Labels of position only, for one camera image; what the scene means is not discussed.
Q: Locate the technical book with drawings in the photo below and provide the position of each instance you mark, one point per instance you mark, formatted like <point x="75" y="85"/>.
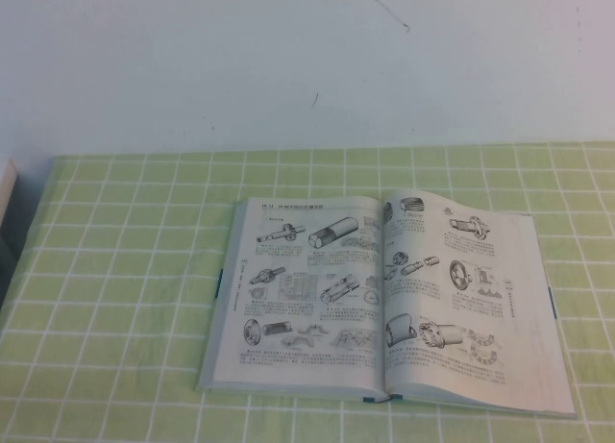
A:
<point x="336" y="294"/>

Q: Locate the beige board panel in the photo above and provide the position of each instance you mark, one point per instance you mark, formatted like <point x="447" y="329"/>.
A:
<point x="7" y="188"/>

